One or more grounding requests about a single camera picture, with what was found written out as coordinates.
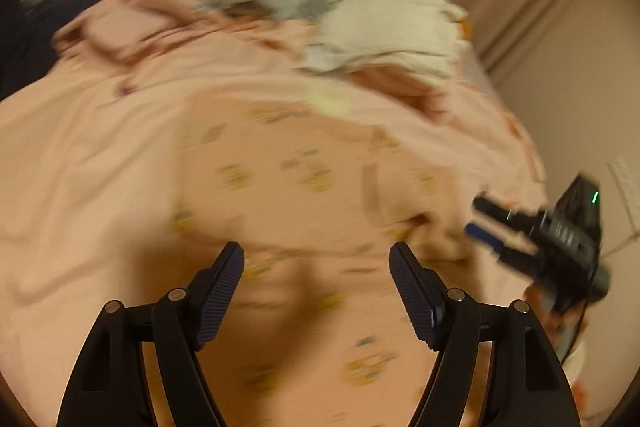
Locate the navy dark cloth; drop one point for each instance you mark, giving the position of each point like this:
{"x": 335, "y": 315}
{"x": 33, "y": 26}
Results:
{"x": 25, "y": 37}

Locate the pink bed sheet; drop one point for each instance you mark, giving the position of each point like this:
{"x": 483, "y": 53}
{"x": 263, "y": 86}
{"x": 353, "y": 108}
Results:
{"x": 75, "y": 182}

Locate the white goose plush toy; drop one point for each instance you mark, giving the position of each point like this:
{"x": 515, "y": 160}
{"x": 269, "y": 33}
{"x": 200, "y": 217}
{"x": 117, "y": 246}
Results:
{"x": 390, "y": 22}

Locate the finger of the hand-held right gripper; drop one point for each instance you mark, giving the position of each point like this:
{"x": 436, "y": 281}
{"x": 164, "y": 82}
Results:
{"x": 495, "y": 208}
{"x": 482, "y": 234}

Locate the salmon crumpled cloth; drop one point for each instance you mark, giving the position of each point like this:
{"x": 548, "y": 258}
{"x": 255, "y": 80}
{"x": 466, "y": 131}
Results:
{"x": 400, "y": 92}

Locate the pink crumpled clothes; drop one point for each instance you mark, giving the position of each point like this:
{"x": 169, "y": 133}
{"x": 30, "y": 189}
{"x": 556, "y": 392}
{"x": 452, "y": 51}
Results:
{"x": 110, "y": 27}

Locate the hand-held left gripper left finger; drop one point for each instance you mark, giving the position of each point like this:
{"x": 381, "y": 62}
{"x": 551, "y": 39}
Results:
{"x": 222, "y": 292}

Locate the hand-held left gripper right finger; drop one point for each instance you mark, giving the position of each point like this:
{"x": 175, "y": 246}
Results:
{"x": 412, "y": 292}

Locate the pink cartoon print garment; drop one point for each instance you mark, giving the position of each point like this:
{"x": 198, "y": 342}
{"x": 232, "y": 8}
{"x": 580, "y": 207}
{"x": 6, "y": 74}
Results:
{"x": 300, "y": 217}

